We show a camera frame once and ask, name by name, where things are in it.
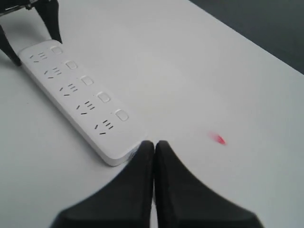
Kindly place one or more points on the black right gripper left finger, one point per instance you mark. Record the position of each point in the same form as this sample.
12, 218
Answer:
125, 202

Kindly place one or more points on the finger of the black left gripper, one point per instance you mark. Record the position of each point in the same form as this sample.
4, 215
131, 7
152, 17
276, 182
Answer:
7, 49
51, 21

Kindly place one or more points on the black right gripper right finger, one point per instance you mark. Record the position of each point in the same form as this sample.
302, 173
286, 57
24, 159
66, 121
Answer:
183, 201

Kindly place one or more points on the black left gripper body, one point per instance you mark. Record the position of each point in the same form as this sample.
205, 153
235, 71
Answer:
9, 6

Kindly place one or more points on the white five-outlet power strip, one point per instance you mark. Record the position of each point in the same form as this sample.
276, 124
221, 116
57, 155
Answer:
106, 123

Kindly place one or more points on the grey backdrop cloth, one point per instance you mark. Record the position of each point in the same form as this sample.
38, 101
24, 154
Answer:
277, 26

